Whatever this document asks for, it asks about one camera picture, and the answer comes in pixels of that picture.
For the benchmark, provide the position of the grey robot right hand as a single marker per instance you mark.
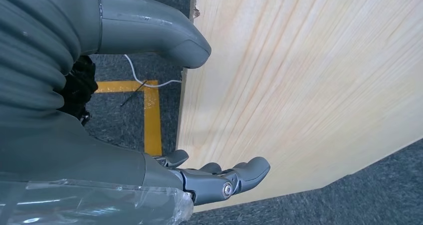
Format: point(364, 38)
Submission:
point(82, 160)

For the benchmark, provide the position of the clear plastic wrap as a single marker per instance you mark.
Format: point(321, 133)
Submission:
point(99, 207)

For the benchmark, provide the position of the yellow floor tape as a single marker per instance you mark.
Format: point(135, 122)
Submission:
point(152, 117)

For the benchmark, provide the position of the thin black stick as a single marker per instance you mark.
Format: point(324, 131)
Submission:
point(132, 94)

